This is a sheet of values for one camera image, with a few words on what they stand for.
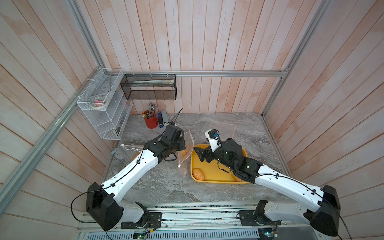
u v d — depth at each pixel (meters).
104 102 0.69
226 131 1.12
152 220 0.73
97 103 0.73
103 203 0.38
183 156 0.84
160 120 1.11
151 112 1.04
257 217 0.65
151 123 1.11
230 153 0.52
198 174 0.83
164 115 1.14
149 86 1.02
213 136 0.59
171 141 0.57
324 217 0.38
